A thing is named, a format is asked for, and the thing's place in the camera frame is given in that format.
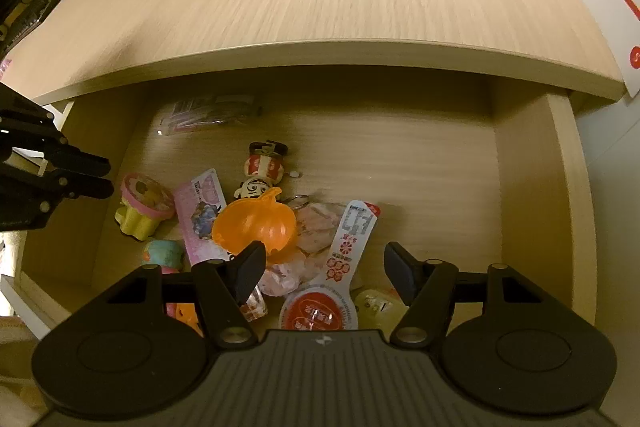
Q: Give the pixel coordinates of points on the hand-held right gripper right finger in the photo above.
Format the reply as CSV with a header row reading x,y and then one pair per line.
x,y
400,272

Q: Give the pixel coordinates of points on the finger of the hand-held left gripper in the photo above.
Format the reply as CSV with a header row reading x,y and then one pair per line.
x,y
87,163
90,189

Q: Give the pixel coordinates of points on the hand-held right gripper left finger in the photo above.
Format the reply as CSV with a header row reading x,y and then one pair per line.
x,y
250,272

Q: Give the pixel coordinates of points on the pink translucent snack packet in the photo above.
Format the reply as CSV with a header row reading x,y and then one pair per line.
x,y
316,227
287,277

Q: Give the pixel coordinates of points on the yellow jelly cup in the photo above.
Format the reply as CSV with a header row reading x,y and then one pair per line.
x,y
375,307

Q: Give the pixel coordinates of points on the orange plastic pumpkin shell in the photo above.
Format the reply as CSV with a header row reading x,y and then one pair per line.
x,y
255,222

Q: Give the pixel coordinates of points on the yellow pink cupcake toy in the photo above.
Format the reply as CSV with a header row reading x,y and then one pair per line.
x,y
142,207

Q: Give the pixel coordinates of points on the white red sachet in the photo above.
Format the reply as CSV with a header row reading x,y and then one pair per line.
x,y
350,242

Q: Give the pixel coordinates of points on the pink printed card packet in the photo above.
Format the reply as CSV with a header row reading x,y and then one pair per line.
x,y
202,217

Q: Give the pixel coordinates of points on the red lid sauce cup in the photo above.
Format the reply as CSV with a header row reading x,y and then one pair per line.
x,y
320,309

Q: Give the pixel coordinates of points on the orange pink small toy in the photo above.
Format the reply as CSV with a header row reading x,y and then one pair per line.
x,y
181,314

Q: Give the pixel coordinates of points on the teal round squishy toy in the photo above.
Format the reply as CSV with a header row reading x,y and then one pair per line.
x,y
162,254

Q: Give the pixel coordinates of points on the wooden drawer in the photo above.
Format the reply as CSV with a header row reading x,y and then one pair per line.
x,y
410,157

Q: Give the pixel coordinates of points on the clear packet of pink strips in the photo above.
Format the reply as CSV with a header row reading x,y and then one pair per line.
x,y
205,114

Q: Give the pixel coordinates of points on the dark keyboard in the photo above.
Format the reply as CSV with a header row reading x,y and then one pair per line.
x,y
27,19

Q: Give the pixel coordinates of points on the white carton with red stripe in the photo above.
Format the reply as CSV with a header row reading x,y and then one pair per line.
x,y
600,7

